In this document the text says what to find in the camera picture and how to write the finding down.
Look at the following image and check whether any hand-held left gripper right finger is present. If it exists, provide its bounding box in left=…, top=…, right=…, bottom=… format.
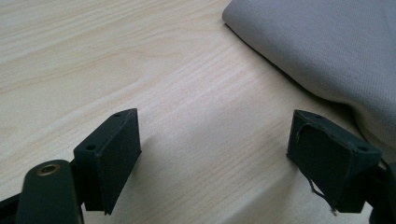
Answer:
left=286, top=108, right=383, bottom=217

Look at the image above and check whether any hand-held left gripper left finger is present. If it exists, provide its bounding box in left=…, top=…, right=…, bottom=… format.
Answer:
left=73, top=107, right=143, bottom=216

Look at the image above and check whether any grey cloth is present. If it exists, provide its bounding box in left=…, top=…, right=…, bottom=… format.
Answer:
left=221, top=0, right=396, bottom=165

